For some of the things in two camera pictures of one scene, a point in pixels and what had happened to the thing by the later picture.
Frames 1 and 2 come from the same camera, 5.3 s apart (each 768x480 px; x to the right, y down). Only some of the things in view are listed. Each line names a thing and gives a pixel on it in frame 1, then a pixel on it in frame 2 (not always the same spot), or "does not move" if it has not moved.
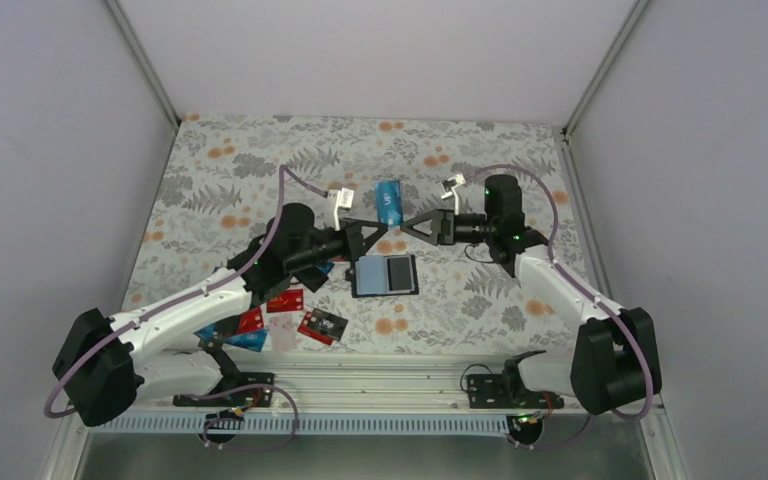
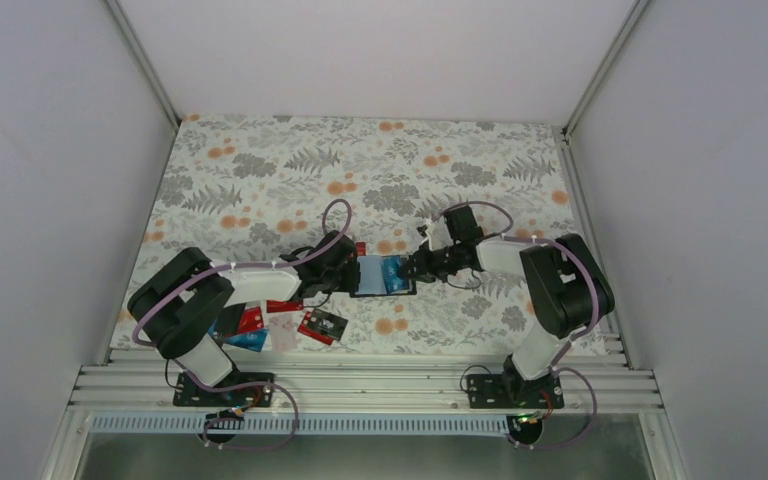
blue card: x=389 y=198 → x=393 y=282
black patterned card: x=327 y=324 does not move
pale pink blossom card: x=283 y=332 does not move
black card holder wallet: x=383 y=275 does not move
